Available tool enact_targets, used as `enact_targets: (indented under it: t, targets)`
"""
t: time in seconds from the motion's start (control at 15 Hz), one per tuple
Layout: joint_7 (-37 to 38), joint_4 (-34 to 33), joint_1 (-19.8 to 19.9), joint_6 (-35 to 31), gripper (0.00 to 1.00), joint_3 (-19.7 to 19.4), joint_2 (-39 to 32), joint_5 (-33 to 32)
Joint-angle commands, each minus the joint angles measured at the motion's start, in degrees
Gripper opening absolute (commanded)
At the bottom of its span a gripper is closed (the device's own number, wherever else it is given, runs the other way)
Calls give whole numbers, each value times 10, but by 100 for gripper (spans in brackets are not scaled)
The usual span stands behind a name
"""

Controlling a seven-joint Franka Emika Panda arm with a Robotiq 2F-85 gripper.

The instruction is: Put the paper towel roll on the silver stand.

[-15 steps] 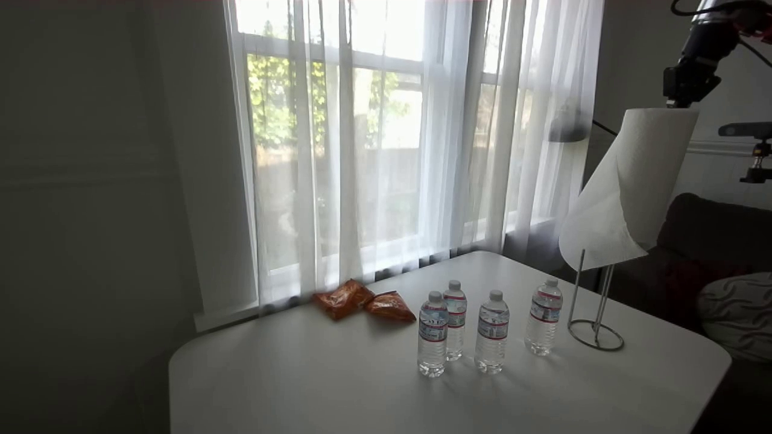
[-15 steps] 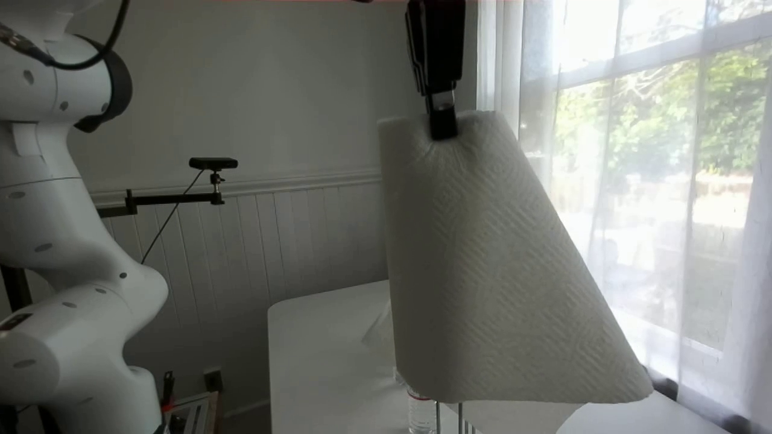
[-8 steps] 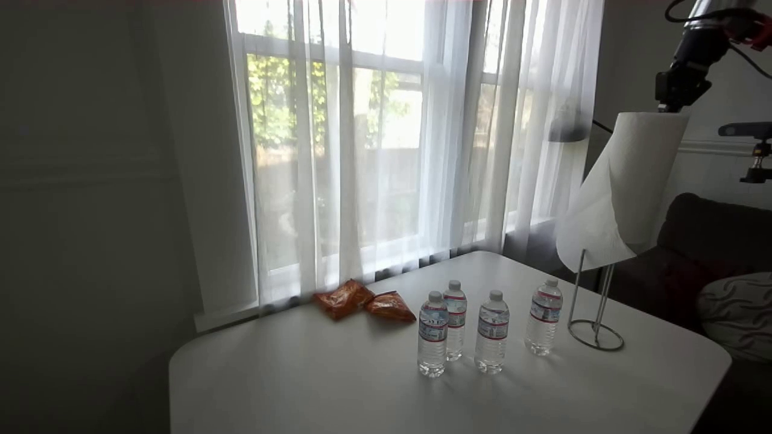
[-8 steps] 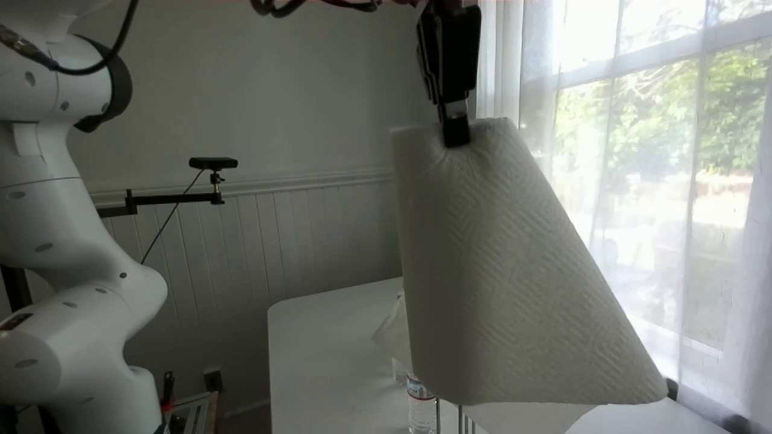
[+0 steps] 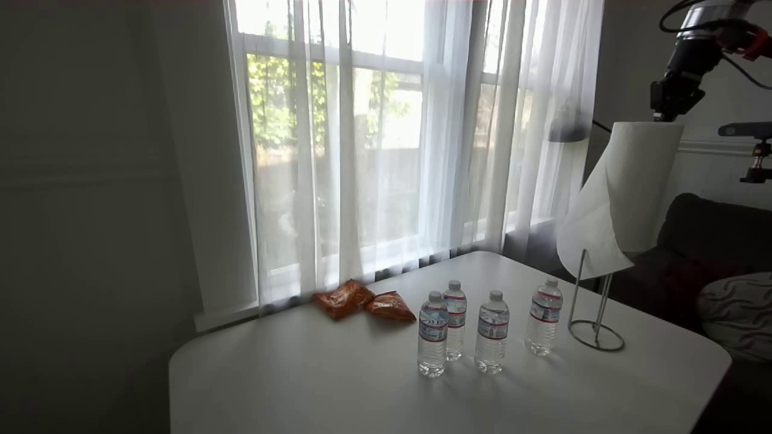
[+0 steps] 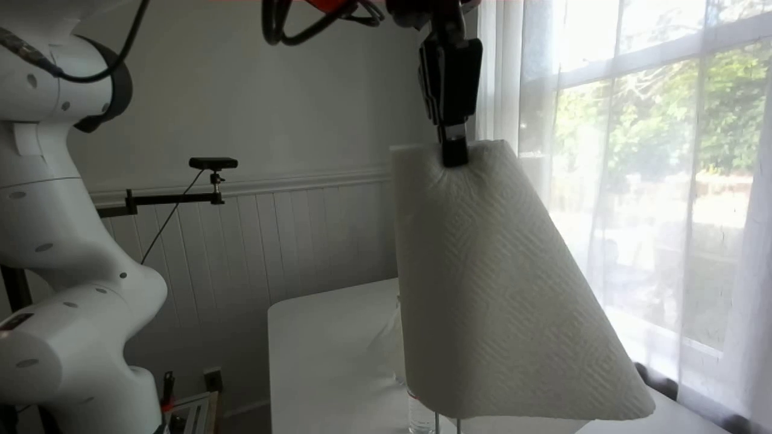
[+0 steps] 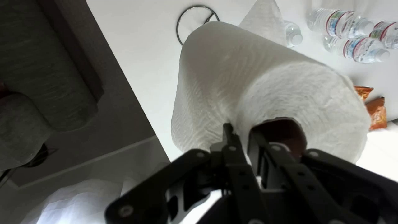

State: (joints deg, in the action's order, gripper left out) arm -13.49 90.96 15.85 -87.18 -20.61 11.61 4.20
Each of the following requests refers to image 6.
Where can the black tripod poles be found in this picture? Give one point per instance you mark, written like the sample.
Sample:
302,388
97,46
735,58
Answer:
13,291

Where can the black tripod stand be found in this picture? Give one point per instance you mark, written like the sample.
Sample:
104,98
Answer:
212,163

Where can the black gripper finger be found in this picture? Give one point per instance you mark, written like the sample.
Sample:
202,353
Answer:
453,146

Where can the white paper towel roll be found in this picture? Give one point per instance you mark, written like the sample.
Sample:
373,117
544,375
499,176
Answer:
496,298

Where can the framed picture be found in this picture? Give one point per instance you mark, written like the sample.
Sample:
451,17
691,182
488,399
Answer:
195,414

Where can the sheer white curtain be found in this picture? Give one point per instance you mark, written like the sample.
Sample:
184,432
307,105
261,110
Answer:
724,241

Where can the white window frame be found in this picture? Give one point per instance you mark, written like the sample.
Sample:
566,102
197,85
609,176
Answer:
642,48

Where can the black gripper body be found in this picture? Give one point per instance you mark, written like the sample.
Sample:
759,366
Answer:
449,76

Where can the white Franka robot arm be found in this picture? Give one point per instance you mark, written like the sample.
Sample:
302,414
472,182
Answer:
62,241

